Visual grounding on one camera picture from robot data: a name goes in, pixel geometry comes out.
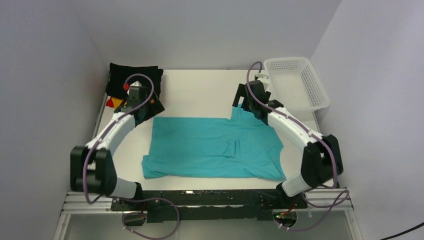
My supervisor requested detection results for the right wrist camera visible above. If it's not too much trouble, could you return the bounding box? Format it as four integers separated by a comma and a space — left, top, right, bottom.
254, 73, 270, 82

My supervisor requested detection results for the aluminium frame rail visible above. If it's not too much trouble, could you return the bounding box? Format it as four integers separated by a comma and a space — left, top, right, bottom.
52, 96, 115, 240

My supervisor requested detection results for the folded yellow t-shirt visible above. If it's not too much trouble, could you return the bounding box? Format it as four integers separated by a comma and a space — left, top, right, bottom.
109, 96, 160, 109

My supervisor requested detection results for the white plastic basket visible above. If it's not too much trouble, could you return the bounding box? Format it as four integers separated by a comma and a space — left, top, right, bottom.
263, 57, 330, 114

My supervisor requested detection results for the purple cable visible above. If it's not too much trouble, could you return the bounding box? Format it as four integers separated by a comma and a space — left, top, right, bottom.
245, 61, 351, 232
82, 73, 181, 240

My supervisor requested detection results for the folded black t-shirt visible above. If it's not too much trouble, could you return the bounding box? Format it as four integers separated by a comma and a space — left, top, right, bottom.
105, 62, 164, 100

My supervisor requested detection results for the black cable bottom right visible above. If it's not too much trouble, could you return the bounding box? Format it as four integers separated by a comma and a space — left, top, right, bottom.
380, 221, 424, 240

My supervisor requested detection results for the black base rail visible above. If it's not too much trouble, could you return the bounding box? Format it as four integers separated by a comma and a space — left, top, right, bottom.
111, 189, 307, 223

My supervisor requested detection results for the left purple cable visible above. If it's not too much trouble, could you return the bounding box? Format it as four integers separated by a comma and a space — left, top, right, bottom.
82, 73, 181, 240

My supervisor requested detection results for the turquoise t-shirt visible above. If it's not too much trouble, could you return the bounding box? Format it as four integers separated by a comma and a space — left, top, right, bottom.
141, 106, 286, 181

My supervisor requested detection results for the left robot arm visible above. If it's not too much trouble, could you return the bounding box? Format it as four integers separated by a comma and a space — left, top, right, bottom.
70, 86, 165, 200

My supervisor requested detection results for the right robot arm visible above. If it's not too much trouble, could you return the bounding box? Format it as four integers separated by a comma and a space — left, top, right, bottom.
232, 80, 344, 197

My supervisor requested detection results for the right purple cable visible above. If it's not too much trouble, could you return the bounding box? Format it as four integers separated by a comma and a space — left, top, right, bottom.
245, 61, 351, 232

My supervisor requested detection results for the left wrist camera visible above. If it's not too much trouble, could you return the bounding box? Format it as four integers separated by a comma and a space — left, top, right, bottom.
123, 81, 142, 91

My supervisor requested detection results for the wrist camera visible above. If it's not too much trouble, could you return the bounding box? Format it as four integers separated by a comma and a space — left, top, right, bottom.
123, 81, 142, 91
254, 73, 270, 82

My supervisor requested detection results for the folded red t-shirt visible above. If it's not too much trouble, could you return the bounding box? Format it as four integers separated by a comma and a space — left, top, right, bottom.
105, 98, 115, 108

